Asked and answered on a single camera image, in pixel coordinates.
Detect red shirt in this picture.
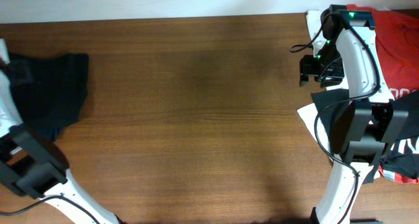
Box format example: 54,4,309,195
347,5,418,99

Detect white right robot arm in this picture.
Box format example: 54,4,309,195
300,5,409,223

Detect black shorts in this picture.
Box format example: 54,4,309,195
3,53,89,141

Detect white garment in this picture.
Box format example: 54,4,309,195
297,10,337,152

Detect black printed garment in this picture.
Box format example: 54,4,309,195
312,89,418,183

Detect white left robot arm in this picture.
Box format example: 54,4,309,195
1,41,121,223

